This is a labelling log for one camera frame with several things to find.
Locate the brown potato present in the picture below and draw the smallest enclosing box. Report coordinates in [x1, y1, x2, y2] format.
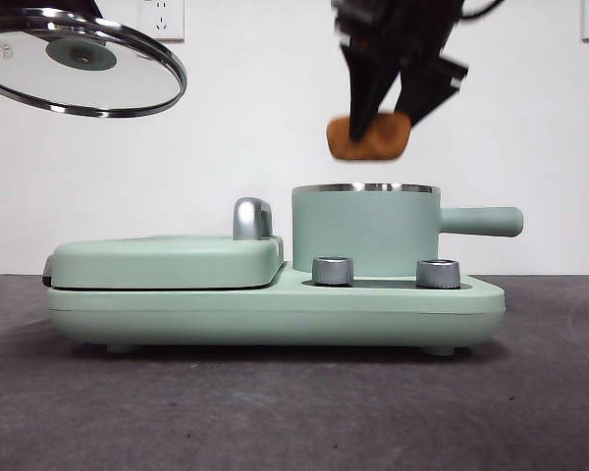
[326, 111, 412, 163]

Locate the glass lid with green knob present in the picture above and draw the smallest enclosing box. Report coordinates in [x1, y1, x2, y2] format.
[0, 7, 188, 119]

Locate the mint green steamer pot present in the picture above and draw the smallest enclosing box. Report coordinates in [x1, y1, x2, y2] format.
[291, 182, 525, 277]

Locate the silver control knob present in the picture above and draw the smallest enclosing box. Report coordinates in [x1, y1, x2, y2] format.
[311, 256, 354, 287]
[415, 258, 461, 289]

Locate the mint green breakfast machine base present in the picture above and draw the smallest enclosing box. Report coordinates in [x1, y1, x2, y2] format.
[47, 259, 507, 355]

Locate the mint green grill cover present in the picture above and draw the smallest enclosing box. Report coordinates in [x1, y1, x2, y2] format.
[42, 235, 285, 290]

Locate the chrome grill cover handle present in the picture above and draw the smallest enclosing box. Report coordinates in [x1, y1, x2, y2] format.
[232, 196, 274, 241]

